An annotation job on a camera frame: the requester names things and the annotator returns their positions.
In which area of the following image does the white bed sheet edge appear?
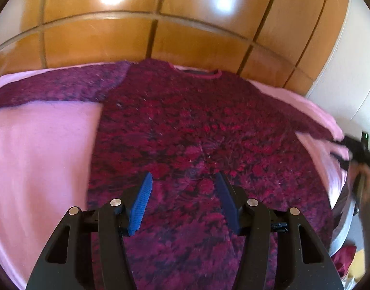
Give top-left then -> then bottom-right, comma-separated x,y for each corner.
328,169 -> 359,256

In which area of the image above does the person's right forearm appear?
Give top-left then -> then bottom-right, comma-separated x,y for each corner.
356,198 -> 370,281

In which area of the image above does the wooden panelled wardrobe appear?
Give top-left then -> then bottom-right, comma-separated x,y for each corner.
0,0 -> 352,97

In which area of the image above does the dark red cloth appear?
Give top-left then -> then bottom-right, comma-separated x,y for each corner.
332,245 -> 358,278

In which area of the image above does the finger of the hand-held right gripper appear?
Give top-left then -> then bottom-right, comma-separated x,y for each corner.
331,137 -> 354,170

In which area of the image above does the dark red floral sweater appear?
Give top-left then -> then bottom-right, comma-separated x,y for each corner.
0,58 -> 352,290

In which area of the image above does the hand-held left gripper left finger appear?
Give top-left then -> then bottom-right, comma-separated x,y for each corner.
26,172 -> 153,290

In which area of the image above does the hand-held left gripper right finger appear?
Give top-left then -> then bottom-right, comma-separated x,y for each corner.
215,172 -> 345,290

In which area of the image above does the pink blanket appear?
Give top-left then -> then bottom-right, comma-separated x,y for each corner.
0,63 -> 352,290

